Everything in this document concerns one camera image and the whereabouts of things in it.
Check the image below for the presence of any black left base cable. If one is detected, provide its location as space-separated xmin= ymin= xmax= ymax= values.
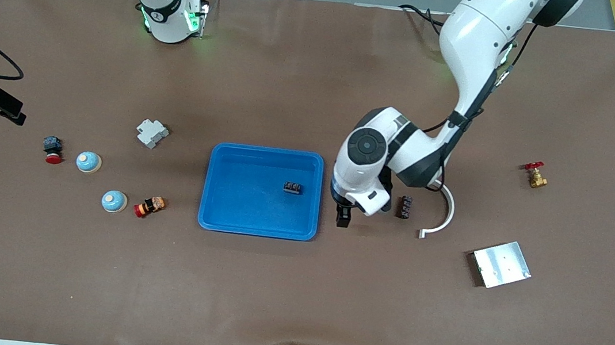
xmin=397 ymin=2 xmax=448 ymax=30

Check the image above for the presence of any brown table cover sheet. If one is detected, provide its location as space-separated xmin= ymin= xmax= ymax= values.
xmin=0 ymin=0 xmax=615 ymax=345

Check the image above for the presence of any blue plastic tray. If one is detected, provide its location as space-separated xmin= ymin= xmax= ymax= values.
xmin=196 ymin=139 xmax=326 ymax=243

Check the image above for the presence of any white curved plastic bracket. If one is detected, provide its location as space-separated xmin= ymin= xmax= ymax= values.
xmin=419 ymin=185 xmax=458 ymax=243

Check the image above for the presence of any brass valve red handle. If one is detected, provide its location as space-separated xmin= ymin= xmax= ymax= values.
xmin=521 ymin=160 xmax=551 ymax=190

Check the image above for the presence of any light blue call bell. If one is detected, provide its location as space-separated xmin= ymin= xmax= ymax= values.
xmin=100 ymin=189 xmax=129 ymax=215
xmin=74 ymin=150 xmax=104 ymax=175

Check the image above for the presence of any white circuit breaker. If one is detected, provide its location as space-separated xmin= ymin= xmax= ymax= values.
xmin=134 ymin=118 xmax=171 ymax=151

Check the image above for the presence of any red yellow emergency stop button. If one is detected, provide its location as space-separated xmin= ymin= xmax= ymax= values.
xmin=132 ymin=193 xmax=167 ymax=221

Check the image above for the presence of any square aluminium plate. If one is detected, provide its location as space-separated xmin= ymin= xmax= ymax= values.
xmin=468 ymin=236 xmax=536 ymax=294

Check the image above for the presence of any red mushroom pushbutton black base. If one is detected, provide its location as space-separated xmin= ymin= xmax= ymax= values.
xmin=40 ymin=135 xmax=66 ymax=166

